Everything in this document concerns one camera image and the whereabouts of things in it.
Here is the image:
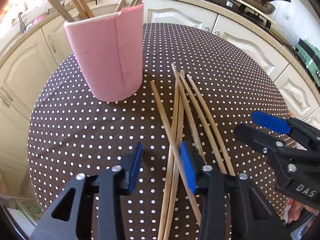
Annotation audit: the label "person's right hand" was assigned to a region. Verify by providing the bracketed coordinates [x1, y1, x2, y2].
[287, 200, 314, 223]

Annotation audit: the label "red bowl in sink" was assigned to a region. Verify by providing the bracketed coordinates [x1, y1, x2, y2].
[33, 14, 47, 25]

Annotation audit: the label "chrome faucet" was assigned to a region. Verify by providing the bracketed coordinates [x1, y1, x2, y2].
[18, 12, 26, 33]

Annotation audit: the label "green electric cooker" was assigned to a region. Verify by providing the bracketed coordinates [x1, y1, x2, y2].
[294, 38, 320, 88]

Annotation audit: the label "cream lower cabinets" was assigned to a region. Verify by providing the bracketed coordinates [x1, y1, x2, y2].
[0, 0, 320, 205]

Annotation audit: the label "pink cylindrical cup holder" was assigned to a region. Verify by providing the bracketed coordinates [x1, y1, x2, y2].
[64, 2, 144, 102]

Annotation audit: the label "brown polka dot tablecloth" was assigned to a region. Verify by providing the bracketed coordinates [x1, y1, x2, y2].
[26, 22, 297, 240]

